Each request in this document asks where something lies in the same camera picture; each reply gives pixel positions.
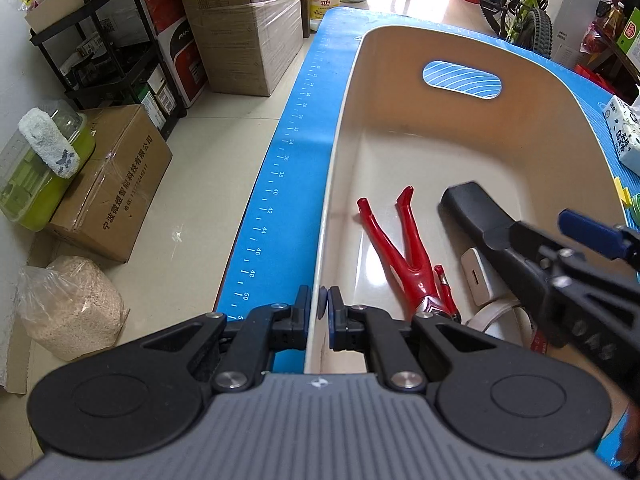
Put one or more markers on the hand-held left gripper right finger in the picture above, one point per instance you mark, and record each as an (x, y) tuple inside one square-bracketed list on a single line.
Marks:
[(330, 325)]

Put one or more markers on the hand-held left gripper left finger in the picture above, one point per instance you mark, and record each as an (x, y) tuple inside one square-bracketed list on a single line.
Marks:
[(300, 320)]

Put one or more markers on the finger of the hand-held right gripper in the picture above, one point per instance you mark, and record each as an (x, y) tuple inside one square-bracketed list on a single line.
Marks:
[(575, 285), (592, 232)]

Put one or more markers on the white tape roll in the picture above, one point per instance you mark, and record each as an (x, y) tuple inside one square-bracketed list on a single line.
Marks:
[(492, 310)]

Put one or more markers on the white charger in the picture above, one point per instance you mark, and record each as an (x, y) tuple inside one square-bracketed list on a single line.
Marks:
[(477, 275)]

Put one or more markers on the red action figure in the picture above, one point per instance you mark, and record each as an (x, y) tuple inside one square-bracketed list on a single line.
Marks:
[(417, 275)]

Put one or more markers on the beige plastic bin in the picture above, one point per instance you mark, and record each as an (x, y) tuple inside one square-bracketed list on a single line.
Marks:
[(430, 145)]

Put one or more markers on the person's right forearm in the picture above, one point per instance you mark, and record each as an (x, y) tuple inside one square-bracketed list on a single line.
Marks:
[(632, 435)]

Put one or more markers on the white printed tissue pack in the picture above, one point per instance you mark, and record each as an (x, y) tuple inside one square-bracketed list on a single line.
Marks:
[(622, 135)]

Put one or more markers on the blue measuring mat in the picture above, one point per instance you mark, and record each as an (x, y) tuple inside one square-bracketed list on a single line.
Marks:
[(295, 160)]

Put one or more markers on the green carton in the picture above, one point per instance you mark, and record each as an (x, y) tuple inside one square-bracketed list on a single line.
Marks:
[(631, 32)]

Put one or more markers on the green black bicycle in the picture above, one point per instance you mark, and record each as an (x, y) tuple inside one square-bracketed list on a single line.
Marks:
[(537, 27)]

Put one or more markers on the cooking oil bottle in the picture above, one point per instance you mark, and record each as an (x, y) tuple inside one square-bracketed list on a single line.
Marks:
[(611, 20)]

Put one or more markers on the white cabinet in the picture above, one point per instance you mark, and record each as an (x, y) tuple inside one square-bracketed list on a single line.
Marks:
[(575, 15)]

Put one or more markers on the brown printed cardboard box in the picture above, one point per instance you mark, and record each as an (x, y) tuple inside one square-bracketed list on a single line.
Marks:
[(120, 180)]

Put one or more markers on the clear bag of grain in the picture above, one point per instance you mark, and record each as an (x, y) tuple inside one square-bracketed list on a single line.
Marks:
[(70, 310)]

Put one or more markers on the stack of small boxes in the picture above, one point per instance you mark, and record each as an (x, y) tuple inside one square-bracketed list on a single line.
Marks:
[(162, 97)]

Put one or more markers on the red white appliance box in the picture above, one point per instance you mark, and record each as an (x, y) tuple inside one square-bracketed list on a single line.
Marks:
[(187, 67)]

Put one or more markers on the film-wrapped large cardboard box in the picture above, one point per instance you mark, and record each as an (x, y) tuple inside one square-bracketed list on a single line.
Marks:
[(240, 50)]

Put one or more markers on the green container with clear lid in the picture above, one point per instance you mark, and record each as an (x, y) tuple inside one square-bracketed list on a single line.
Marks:
[(35, 195)]

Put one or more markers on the black metal rack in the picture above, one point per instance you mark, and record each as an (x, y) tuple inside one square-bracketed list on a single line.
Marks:
[(90, 91)]

